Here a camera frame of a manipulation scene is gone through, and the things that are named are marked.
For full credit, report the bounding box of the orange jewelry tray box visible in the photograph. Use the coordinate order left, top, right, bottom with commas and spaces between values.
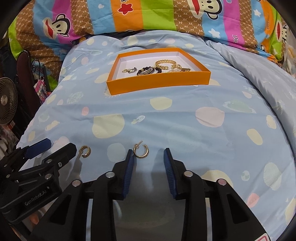
106, 48, 211, 95

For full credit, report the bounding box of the person's left hand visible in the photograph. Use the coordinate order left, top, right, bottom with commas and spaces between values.
11, 211, 40, 240

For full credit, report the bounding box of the small gold hoop earring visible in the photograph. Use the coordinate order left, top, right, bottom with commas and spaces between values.
78, 145, 91, 158

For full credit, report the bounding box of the dark wooden chair back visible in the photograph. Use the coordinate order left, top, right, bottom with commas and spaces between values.
16, 50, 41, 118

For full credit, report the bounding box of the small beige desk fan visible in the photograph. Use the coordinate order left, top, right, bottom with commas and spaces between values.
0, 77, 18, 125

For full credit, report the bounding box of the light blue dotted duvet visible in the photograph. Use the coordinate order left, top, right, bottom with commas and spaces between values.
18, 31, 295, 240

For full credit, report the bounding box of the small gold earring in tray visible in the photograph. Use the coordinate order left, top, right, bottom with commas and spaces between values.
122, 67, 137, 74

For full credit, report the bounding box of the colourful monkey striped pillow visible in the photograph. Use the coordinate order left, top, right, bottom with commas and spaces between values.
8, 1, 287, 79

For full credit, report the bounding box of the pale floral pillow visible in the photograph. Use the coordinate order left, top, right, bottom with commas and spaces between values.
282, 32, 296, 78

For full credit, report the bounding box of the black beaded bracelet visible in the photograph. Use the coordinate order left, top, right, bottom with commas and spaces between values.
136, 66, 163, 76

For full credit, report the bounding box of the gold chain bracelet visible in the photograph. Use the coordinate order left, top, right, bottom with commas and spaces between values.
154, 59, 178, 70

